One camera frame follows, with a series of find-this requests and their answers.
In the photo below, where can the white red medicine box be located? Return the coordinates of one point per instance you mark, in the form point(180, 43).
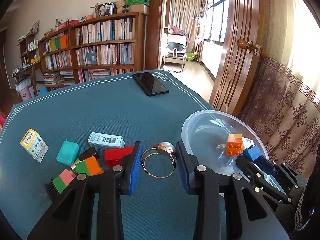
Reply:
point(246, 143)

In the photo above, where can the teal table mat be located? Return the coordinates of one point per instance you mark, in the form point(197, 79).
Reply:
point(158, 209)

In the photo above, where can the red long toy block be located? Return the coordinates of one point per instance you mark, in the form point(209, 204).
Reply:
point(113, 156)

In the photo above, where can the brown silver lipstick tube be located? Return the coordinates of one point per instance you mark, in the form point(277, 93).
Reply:
point(87, 154)

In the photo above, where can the green orange toy block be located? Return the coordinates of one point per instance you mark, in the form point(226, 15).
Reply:
point(89, 166)

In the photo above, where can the black smartphone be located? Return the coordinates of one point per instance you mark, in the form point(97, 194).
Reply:
point(149, 84)

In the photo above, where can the orange yellow toy block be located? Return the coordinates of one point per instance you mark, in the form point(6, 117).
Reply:
point(234, 145)

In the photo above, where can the small wooden shelf desk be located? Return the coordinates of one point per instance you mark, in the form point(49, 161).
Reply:
point(29, 58)

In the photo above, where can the black folding comb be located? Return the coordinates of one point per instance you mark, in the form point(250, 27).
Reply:
point(51, 191)

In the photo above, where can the teal plastic case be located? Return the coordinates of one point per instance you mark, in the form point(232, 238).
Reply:
point(67, 153)

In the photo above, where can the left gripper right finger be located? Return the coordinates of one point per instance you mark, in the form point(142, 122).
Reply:
point(228, 207)

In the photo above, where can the yellow white medicine box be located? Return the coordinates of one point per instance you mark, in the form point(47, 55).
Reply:
point(34, 145)

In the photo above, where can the patterned purple curtain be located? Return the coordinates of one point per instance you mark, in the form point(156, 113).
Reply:
point(284, 113)

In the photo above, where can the green pink toy block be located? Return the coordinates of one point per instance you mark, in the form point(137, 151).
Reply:
point(63, 180)

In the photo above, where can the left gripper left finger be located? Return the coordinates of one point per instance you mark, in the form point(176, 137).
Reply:
point(70, 215)

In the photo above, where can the wooden door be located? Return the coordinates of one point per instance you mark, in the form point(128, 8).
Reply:
point(242, 50)

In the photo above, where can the clear plastic bowl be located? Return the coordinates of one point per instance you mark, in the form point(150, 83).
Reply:
point(205, 134)

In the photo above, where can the wooden bookshelf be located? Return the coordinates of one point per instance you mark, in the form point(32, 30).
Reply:
point(101, 47)

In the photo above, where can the blue toy block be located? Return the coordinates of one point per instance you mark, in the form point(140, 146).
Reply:
point(252, 153)

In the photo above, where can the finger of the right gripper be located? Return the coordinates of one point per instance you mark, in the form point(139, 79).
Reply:
point(282, 176)
point(276, 200)

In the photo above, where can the white barcode medicine box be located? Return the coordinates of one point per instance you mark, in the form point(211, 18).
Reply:
point(101, 141)

